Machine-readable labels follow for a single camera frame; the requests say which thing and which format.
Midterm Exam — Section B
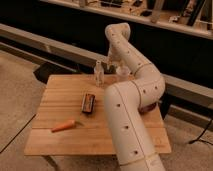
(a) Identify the purple ceramic bowl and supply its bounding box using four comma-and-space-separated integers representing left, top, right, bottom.
138, 103, 157, 114

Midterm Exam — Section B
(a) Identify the orange carrot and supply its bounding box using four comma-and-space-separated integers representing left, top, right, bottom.
51, 120, 82, 133

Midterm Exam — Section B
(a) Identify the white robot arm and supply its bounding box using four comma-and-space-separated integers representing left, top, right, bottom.
104, 23, 165, 171

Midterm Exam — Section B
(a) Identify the black snack box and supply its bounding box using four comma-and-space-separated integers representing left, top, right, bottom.
82, 94, 95, 114

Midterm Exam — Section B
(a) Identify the wooden table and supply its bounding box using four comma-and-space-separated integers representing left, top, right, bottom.
24, 75, 171, 156

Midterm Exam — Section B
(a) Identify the black floor cable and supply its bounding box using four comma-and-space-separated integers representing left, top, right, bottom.
188, 118, 213, 145

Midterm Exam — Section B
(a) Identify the clear plastic bottle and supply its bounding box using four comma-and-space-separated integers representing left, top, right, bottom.
94, 61, 104, 87

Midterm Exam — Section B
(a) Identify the long wooden shelf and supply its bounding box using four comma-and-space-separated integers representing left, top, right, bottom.
41, 0, 213, 40

